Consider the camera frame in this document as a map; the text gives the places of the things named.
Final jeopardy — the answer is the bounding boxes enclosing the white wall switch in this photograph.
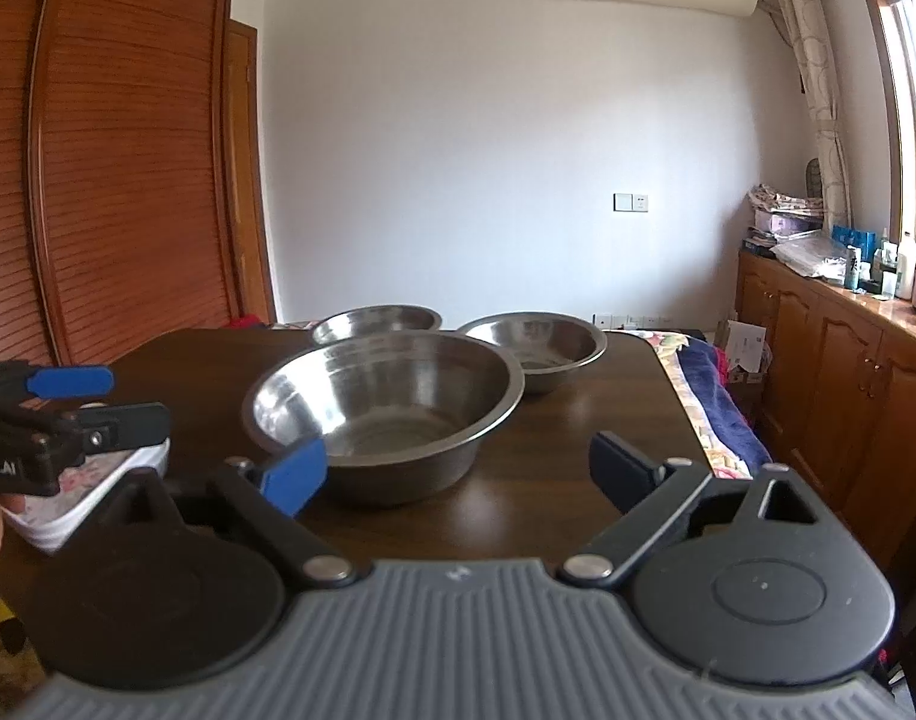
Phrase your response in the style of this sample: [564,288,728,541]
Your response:
[612,193,650,213]

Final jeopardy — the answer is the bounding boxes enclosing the patterned white curtain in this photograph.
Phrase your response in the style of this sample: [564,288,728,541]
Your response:
[778,0,853,232]

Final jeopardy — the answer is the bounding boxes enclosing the floral bed blanket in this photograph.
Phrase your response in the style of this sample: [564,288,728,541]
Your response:
[624,330,771,479]

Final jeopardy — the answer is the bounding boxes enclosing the blue bottles on cabinet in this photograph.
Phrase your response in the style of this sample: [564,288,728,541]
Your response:
[832,224,878,291]

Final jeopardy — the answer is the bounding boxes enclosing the small steel bowl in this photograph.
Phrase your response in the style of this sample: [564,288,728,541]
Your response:
[311,304,442,346]

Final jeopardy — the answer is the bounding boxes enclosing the wooden sideboard cabinet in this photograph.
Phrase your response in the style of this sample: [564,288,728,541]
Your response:
[736,252,916,585]

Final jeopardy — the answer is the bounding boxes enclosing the white paper box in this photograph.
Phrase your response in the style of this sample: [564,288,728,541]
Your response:
[714,319,771,383]

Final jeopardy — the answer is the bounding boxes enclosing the medium steel bowl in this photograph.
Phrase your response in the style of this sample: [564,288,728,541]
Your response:
[458,312,608,395]

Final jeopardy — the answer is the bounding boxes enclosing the stack of papers and bags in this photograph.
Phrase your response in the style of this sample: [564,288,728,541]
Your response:
[743,184,846,284]

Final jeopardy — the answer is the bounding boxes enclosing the large steel bowl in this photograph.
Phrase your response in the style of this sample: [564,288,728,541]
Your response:
[241,330,524,505]

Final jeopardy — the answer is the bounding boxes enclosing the white floral square plate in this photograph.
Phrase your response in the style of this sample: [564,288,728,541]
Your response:
[2,439,170,554]

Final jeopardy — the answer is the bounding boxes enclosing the wall power socket strip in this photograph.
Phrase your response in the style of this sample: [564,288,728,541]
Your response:
[591,312,675,332]

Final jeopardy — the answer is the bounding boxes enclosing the wooden louvered wardrobe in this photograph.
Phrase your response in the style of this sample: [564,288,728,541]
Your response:
[0,0,275,364]

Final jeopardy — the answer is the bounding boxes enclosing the red and navy folded clothes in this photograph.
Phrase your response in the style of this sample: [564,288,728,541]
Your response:
[227,314,271,330]

